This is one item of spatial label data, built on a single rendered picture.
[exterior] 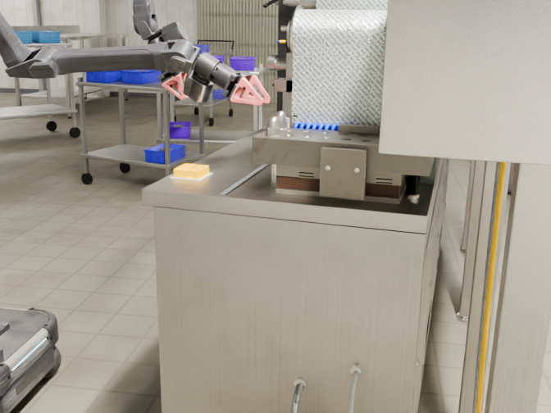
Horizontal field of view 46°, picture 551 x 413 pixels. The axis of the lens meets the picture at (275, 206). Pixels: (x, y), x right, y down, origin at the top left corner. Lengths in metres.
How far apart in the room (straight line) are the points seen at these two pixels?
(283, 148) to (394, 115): 0.73
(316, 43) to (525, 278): 0.92
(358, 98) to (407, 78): 0.87
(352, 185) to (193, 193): 0.36
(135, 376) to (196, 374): 0.88
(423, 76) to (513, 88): 0.10
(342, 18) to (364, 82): 0.16
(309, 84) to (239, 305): 0.57
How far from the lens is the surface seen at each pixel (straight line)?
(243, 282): 1.51
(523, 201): 0.84
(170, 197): 1.52
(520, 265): 0.86
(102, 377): 2.56
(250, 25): 10.50
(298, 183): 1.48
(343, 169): 1.41
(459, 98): 0.74
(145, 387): 2.47
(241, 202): 1.45
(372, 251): 1.41
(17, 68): 1.87
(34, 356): 2.36
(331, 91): 1.61
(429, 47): 0.74
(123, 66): 1.75
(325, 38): 1.61
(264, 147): 1.47
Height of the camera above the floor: 1.29
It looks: 16 degrees down
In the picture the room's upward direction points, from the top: 1 degrees clockwise
